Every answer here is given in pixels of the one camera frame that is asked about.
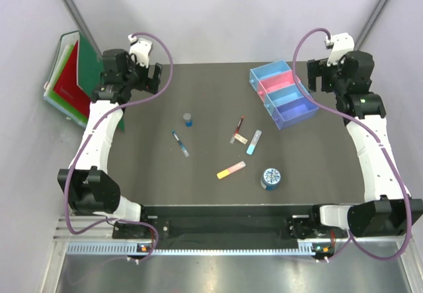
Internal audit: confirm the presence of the purple drawer bin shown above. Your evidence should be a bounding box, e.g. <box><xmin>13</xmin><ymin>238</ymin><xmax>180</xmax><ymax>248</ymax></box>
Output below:
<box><xmin>272</xmin><ymin>97</ymin><xmax>319</xmax><ymax>130</ymax></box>

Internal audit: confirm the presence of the grey blue glue bottle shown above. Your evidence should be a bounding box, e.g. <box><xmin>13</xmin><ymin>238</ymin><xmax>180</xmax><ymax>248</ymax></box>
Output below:
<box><xmin>182</xmin><ymin>113</ymin><xmax>193</xmax><ymax>127</ymax></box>

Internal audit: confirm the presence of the light blue drawer bin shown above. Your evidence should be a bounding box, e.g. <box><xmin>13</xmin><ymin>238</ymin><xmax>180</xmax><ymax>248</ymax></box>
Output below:
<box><xmin>249</xmin><ymin>60</ymin><xmax>291</xmax><ymax>92</ymax></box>

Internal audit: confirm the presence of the round blue tape tin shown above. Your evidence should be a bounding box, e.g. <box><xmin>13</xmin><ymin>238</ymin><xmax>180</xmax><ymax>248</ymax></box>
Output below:
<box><xmin>260</xmin><ymin>168</ymin><xmax>282</xmax><ymax>190</ymax></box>

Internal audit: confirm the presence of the pink drawer bin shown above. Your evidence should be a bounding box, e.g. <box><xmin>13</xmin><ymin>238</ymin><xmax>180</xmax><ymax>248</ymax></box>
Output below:
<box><xmin>257</xmin><ymin>71</ymin><xmax>294</xmax><ymax>102</ymax></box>

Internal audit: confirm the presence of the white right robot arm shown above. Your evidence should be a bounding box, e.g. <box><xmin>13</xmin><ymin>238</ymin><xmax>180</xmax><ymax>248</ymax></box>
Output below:
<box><xmin>307</xmin><ymin>51</ymin><xmax>406</xmax><ymax>237</ymax></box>

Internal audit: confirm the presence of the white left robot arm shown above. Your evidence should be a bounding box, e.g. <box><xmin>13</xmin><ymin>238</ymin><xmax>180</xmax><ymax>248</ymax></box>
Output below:
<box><xmin>58</xmin><ymin>42</ymin><xmax>163</xmax><ymax>238</ymax></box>

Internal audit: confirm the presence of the green folder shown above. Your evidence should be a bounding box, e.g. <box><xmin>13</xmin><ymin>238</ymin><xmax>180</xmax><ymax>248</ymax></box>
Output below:
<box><xmin>77</xmin><ymin>32</ymin><xmax>104</xmax><ymax>118</ymax></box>

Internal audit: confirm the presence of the blue pen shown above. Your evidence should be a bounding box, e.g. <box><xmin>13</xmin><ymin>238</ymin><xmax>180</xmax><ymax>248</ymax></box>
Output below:
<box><xmin>172</xmin><ymin>130</ymin><xmax>190</xmax><ymax>157</ymax></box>

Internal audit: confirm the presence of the red folder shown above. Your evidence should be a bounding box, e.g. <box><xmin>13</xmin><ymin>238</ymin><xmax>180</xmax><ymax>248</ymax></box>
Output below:
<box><xmin>53</xmin><ymin>41</ymin><xmax>90</xmax><ymax>127</ymax></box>

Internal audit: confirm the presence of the red pen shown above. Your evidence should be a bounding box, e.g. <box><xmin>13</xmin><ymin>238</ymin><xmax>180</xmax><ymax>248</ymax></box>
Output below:
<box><xmin>230</xmin><ymin>115</ymin><xmax>245</xmax><ymax>144</ymax></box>

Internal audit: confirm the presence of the small beige eraser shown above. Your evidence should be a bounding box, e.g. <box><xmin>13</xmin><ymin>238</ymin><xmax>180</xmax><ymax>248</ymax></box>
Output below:
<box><xmin>234</xmin><ymin>134</ymin><xmax>248</xmax><ymax>144</ymax></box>

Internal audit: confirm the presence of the blue white highlighter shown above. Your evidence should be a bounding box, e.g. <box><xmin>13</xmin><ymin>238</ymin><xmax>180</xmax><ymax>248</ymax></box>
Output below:
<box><xmin>246</xmin><ymin>130</ymin><xmax>262</xmax><ymax>155</ymax></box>

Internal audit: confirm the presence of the orange pink highlighter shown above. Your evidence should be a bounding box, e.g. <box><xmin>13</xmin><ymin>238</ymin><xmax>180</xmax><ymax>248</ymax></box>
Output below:
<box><xmin>217</xmin><ymin>161</ymin><xmax>246</xmax><ymax>179</ymax></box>

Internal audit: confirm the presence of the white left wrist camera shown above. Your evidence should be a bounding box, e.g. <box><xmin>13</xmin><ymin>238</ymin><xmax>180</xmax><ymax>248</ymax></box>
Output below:
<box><xmin>128</xmin><ymin>34</ymin><xmax>153</xmax><ymax>68</ymax></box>

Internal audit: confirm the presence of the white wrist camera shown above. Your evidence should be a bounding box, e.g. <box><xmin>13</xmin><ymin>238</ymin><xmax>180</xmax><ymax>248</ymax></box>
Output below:
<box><xmin>325</xmin><ymin>32</ymin><xmax>355</xmax><ymax>67</ymax></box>
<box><xmin>128</xmin><ymin>34</ymin><xmax>153</xmax><ymax>68</ymax></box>

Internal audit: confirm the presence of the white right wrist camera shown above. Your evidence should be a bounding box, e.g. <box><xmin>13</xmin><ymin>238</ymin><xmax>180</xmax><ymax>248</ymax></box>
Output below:
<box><xmin>325</xmin><ymin>32</ymin><xmax>355</xmax><ymax>67</ymax></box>

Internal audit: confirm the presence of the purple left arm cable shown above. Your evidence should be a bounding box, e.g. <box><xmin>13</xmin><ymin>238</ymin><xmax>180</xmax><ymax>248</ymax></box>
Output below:
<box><xmin>64</xmin><ymin>32</ymin><xmax>174</xmax><ymax>263</ymax></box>

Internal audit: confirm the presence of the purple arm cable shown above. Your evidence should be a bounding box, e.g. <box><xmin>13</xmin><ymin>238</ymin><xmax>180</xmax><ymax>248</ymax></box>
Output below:
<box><xmin>64</xmin><ymin>32</ymin><xmax>174</xmax><ymax>263</ymax></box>
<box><xmin>292</xmin><ymin>28</ymin><xmax>414</xmax><ymax>261</ymax></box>

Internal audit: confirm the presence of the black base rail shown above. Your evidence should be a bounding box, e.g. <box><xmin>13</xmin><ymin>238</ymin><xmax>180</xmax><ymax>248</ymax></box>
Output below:
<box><xmin>112</xmin><ymin>203</ymin><xmax>334</xmax><ymax>249</ymax></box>

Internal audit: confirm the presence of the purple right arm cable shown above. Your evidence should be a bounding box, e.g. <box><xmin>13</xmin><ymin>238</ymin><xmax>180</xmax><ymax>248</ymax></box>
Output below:
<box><xmin>292</xmin><ymin>28</ymin><xmax>414</xmax><ymax>261</ymax></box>

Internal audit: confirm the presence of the slotted cable duct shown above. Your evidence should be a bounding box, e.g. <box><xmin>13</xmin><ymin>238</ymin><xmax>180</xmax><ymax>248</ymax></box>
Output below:
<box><xmin>66</xmin><ymin>242</ymin><xmax>330</xmax><ymax>257</ymax></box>

